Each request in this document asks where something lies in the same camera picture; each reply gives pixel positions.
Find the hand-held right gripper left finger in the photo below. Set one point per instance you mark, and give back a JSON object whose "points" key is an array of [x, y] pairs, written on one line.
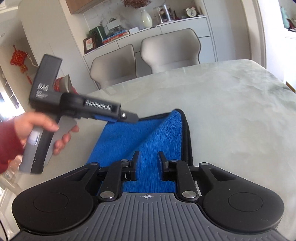
{"points": [[135, 161]]}

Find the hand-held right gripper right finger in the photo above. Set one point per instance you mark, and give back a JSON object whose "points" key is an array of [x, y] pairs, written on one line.
{"points": [[161, 160]]}

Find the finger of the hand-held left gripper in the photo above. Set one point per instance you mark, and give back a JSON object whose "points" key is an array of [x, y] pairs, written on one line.
{"points": [[104, 118], [128, 116]]}

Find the blue towel with black edging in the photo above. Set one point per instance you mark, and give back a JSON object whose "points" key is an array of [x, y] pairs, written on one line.
{"points": [[152, 139]]}

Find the person's left forearm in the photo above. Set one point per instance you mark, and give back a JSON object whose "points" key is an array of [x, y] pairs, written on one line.
{"points": [[9, 143]]}

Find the person's left hand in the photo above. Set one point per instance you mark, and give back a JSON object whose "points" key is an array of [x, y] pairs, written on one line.
{"points": [[32, 122]]}

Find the red patterned cloth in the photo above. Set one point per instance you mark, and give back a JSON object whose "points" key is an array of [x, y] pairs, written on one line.
{"points": [[60, 86]]}

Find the beige chair with red cloth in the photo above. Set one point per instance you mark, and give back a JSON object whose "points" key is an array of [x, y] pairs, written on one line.
{"points": [[69, 82]]}

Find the beige dining chair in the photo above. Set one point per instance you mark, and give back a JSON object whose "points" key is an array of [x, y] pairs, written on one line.
{"points": [[113, 67], [170, 51]]}

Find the green box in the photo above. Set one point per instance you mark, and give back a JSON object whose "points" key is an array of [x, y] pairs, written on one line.
{"points": [[98, 36]]}

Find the stack of books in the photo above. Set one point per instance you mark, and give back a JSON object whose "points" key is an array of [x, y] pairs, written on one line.
{"points": [[115, 36]]}

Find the small white box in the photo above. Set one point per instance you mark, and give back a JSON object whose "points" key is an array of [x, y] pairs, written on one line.
{"points": [[134, 30]]}

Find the pale ceramic vase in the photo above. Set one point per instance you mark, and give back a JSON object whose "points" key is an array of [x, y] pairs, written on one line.
{"points": [[146, 19]]}

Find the clear glass jar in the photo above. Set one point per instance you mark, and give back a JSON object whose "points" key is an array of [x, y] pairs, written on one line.
{"points": [[163, 14]]}

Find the dried flower bunch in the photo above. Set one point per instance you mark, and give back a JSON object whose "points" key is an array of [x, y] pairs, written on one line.
{"points": [[136, 3]]}

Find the small alarm clock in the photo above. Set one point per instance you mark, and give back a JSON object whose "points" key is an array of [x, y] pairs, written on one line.
{"points": [[191, 12]]}

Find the teal figurine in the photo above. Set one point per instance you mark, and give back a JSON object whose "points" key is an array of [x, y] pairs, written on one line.
{"points": [[285, 17]]}

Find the dark picture frame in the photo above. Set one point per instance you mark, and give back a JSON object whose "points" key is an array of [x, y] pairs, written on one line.
{"points": [[89, 45]]}

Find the red knot wall ornament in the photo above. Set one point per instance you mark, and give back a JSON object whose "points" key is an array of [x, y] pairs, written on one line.
{"points": [[18, 58]]}

